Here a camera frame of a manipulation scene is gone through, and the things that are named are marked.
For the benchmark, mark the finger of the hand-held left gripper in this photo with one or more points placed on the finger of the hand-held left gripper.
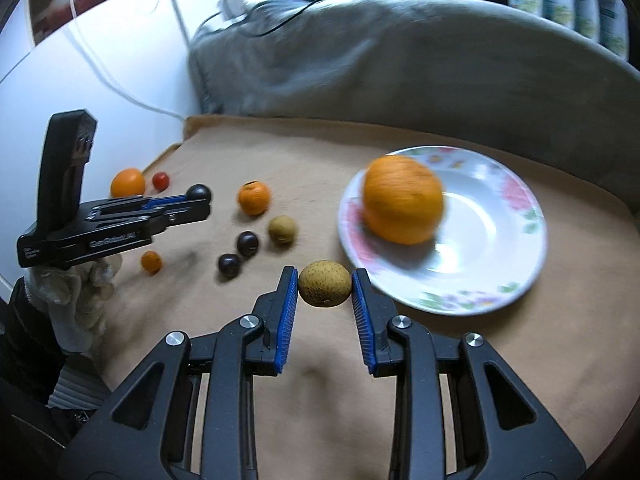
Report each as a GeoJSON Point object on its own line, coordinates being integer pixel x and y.
{"type": "Point", "coordinates": [167, 202]}
{"type": "Point", "coordinates": [185, 212]}

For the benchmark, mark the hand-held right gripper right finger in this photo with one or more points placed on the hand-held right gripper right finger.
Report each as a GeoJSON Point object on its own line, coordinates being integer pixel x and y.
{"type": "Point", "coordinates": [361, 320]}

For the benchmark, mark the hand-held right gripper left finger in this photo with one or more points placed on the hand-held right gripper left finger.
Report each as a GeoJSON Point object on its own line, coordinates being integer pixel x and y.
{"type": "Point", "coordinates": [286, 320]}

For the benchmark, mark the dark purple grape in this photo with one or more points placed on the dark purple grape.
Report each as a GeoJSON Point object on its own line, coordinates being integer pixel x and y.
{"type": "Point", "coordinates": [247, 243]}
{"type": "Point", "coordinates": [229, 266]}
{"type": "Point", "coordinates": [199, 192]}

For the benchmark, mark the speckled brown oval fruit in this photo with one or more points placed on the speckled brown oval fruit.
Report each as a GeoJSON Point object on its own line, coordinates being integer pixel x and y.
{"type": "Point", "coordinates": [325, 282]}

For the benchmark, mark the large orange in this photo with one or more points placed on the large orange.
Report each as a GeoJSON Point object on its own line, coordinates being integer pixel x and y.
{"type": "Point", "coordinates": [402, 200]}

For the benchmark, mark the person's left forearm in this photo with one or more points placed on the person's left forearm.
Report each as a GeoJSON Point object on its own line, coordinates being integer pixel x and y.
{"type": "Point", "coordinates": [75, 385]}

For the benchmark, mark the person's left hand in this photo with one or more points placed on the person's left hand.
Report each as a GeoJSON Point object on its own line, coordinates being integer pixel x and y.
{"type": "Point", "coordinates": [75, 300]}

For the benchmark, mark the red cherry tomato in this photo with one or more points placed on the red cherry tomato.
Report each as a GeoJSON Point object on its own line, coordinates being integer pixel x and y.
{"type": "Point", "coordinates": [160, 181]}

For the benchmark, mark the small smooth orange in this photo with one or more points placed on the small smooth orange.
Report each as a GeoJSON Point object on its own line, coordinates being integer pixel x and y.
{"type": "Point", "coordinates": [127, 182]}

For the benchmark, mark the orange cherry tomato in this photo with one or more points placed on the orange cherry tomato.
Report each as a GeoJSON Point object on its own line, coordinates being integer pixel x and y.
{"type": "Point", "coordinates": [151, 262]}

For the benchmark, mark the small tangerine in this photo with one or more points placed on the small tangerine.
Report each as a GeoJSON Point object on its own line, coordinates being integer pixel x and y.
{"type": "Point", "coordinates": [254, 199]}

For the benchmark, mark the small brown round fruit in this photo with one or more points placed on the small brown round fruit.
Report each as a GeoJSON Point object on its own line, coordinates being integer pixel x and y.
{"type": "Point", "coordinates": [283, 230]}

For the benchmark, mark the white power strip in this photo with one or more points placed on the white power strip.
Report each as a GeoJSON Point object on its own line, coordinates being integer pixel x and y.
{"type": "Point", "coordinates": [235, 5]}

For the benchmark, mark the grey sofa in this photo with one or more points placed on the grey sofa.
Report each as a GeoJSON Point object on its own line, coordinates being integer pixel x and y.
{"type": "Point", "coordinates": [400, 75]}

